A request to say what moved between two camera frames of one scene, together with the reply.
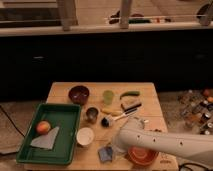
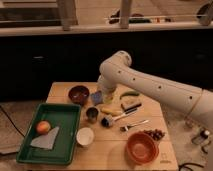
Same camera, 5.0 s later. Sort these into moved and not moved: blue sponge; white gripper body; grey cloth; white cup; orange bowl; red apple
Moved: white gripper body; blue sponge
Not moved: white cup; red apple; grey cloth; orange bowl
